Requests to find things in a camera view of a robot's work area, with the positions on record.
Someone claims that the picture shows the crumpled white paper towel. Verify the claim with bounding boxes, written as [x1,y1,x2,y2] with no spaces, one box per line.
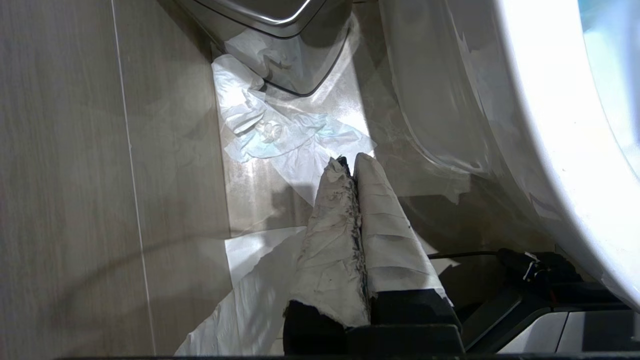
[212,54,377,206]

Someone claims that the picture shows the steel trash bin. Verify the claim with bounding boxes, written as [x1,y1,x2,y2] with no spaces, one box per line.
[172,0,357,97]

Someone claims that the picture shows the black cable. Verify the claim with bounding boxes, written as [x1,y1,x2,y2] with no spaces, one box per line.
[427,248,583,286]

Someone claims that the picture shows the white toilet bowl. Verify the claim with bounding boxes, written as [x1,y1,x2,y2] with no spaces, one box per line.
[378,0,640,312]

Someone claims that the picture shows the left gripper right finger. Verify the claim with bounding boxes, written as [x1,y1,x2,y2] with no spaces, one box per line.
[353,152,465,356]

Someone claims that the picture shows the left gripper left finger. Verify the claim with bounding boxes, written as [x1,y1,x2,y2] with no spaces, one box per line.
[283,156,372,356]

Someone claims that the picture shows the white paper sheet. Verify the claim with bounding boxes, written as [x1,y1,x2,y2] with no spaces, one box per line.
[174,226,308,357]

